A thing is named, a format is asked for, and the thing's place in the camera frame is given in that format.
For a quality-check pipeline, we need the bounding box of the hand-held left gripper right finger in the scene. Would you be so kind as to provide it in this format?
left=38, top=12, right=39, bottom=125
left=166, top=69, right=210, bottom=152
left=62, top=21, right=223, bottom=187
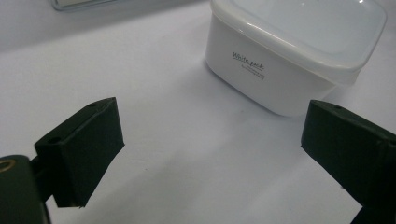
left=300, top=99, right=396, bottom=224

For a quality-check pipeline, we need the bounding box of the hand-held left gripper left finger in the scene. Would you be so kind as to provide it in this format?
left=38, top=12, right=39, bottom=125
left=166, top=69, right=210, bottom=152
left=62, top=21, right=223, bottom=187
left=30, top=96, right=125, bottom=209

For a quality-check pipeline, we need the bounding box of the white plastic food container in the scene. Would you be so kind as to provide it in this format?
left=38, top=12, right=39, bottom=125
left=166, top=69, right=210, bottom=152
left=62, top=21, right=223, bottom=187
left=205, top=13, right=362, bottom=118

